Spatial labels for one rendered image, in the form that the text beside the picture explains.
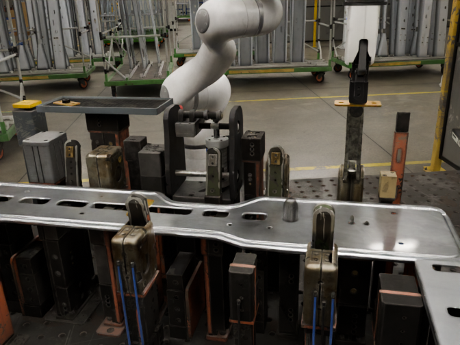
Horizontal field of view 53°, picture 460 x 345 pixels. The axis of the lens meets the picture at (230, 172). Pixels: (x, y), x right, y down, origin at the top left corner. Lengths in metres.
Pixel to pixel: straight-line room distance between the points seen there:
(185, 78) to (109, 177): 0.40
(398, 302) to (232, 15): 0.74
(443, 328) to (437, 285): 0.11
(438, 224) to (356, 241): 0.19
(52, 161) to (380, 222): 0.83
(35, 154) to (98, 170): 0.17
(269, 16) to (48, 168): 0.69
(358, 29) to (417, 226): 0.42
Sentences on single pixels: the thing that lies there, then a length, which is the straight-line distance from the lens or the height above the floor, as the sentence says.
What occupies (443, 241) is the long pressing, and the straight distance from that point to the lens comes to 0.97.
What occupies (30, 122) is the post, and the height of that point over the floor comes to 1.11.
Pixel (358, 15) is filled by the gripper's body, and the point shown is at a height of 1.41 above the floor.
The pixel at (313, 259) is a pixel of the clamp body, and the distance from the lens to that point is 0.77.
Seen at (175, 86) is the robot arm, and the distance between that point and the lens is 1.44.
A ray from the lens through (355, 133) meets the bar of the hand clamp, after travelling 1.08.
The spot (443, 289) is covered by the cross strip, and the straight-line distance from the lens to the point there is 0.83.
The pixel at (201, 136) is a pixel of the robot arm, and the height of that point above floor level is 1.02.
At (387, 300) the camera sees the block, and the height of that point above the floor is 0.98.
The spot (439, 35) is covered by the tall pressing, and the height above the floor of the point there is 0.67.
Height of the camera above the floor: 1.45
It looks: 21 degrees down
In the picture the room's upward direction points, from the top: 2 degrees counter-clockwise
